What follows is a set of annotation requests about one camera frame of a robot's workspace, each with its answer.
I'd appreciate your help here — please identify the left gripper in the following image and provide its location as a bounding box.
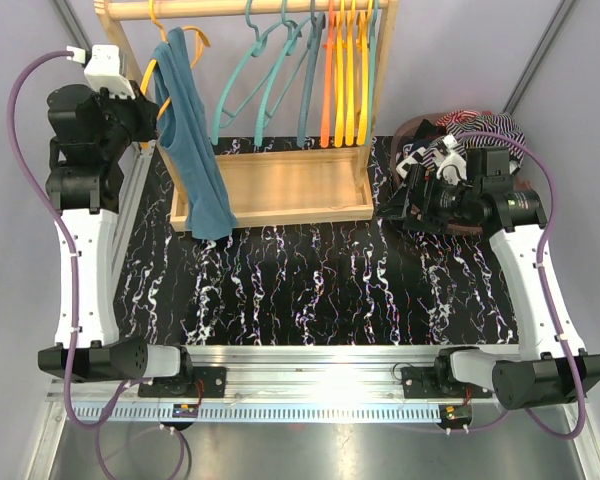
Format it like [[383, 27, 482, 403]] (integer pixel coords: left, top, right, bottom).
[[91, 79, 159, 159]]

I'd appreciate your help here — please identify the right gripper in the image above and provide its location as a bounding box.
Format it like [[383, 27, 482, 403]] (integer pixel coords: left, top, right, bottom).
[[376, 164, 480, 236]]

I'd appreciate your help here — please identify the thin-striped black tank top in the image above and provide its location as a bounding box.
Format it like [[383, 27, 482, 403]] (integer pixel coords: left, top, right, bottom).
[[429, 113, 526, 173]]

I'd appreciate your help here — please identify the black white wide-striped tank top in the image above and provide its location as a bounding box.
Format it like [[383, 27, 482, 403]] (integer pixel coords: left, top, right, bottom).
[[395, 141, 450, 180]]

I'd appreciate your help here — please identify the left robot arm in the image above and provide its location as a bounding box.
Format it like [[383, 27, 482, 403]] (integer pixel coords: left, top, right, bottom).
[[38, 84, 195, 397]]

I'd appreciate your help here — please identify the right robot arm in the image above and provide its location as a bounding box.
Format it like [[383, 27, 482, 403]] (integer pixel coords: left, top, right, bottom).
[[378, 147, 600, 410]]

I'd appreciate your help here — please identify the blue tank top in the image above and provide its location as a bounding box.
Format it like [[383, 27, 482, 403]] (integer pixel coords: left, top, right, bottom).
[[153, 28, 237, 241]]

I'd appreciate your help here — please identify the yellow hanger on left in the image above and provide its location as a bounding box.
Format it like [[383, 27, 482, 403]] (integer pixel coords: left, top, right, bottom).
[[140, 0, 211, 119]]

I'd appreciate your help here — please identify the yellow hanger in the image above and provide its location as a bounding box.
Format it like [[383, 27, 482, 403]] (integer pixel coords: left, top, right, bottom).
[[334, 1, 354, 148], [354, 1, 374, 146], [140, 0, 211, 119]]

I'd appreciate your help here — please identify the orange hanger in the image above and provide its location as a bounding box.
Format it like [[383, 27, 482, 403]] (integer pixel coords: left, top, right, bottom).
[[320, 0, 336, 148]]

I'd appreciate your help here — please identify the grey-blue hanger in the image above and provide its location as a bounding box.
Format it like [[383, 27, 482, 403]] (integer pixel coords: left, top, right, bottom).
[[296, 1, 327, 148]]

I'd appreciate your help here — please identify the brown laundry basket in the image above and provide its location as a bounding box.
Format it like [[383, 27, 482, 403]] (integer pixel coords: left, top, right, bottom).
[[389, 112, 483, 236]]

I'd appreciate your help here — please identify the black marble mat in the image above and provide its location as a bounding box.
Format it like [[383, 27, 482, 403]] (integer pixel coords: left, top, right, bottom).
[[114, 159, 518, 346]]

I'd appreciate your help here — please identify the red striped garment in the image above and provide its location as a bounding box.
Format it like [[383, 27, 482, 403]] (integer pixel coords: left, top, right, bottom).
[[435, 109, 492, 128]]

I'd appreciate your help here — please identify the wooden clothes rack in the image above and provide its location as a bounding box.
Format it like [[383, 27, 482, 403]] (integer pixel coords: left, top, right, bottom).
[[94, 1, 397, 232]]

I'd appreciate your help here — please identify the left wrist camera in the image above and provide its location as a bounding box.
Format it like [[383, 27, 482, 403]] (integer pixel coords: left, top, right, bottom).
[[66, 44, 136, 100]]

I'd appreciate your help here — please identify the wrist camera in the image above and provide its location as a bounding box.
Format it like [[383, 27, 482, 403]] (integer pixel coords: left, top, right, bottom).
[[434, 135, 467, 185], [66, 44, 136, 100]]

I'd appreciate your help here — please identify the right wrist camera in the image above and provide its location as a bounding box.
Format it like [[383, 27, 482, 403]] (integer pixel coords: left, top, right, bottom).
[[434, 135, 467, 185]]

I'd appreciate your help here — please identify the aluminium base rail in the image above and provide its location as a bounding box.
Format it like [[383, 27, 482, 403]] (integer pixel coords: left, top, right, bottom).
[[55, 139, 519, 430]]

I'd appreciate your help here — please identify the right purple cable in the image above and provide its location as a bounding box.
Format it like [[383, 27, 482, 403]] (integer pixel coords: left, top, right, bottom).
[[454, 130, 591, 441]]

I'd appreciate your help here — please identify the purple cable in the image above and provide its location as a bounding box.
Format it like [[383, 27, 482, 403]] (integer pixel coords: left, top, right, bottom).
[[454, 130, 591, 441], [7, 47, 189, 479]]

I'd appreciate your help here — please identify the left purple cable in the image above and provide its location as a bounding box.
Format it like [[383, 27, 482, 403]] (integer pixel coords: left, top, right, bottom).
[[7, 47, 189, 479]]

